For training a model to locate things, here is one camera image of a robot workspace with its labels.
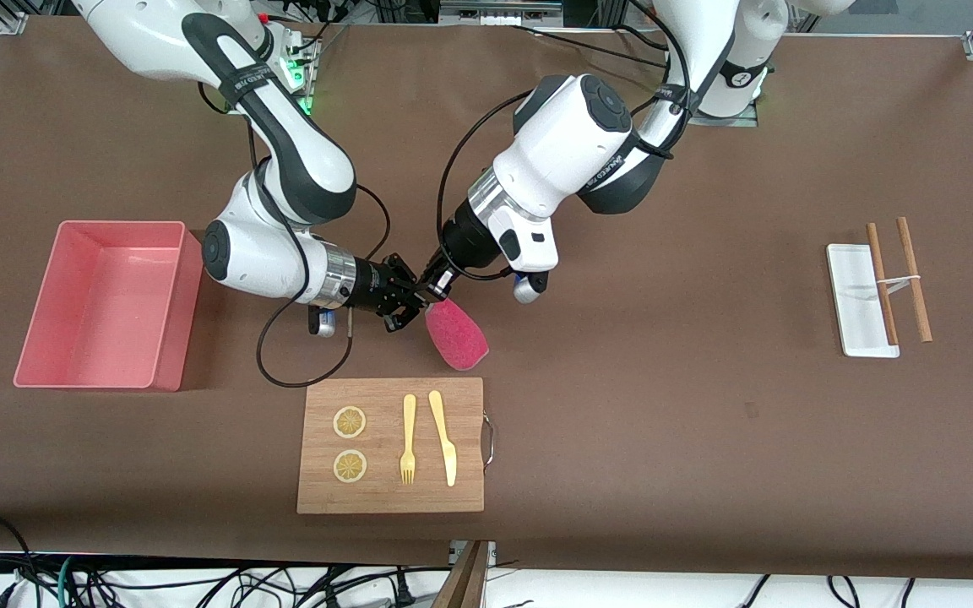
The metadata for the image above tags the pink plastic bin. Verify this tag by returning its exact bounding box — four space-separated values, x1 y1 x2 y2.
14 220 207 393

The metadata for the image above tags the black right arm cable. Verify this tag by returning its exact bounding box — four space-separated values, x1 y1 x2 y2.
246 127 392 389

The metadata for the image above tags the grey metal device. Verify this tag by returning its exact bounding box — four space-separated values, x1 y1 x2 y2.
440 0 565 26

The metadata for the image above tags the wooden plank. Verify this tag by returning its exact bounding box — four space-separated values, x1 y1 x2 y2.
432 540 492 608

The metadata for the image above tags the white rack tray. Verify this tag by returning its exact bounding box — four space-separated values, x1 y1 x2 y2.
827 244 901 359

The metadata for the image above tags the yellow plastic fork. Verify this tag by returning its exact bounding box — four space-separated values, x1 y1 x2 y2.
400 394 417 486

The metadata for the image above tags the wooden cutting board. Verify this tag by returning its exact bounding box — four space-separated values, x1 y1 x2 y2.
296 377 496 515

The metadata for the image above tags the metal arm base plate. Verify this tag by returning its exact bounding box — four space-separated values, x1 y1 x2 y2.
282 32 319 116
689 111 759 128

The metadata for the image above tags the yellow plastic knife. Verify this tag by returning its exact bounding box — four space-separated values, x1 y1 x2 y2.
428 389 458 488

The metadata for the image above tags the pink and grey cloth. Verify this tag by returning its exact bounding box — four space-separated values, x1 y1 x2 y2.
424 298 490 372

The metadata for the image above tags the black table cable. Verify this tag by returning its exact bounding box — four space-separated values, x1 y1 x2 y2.
510 24 673 68

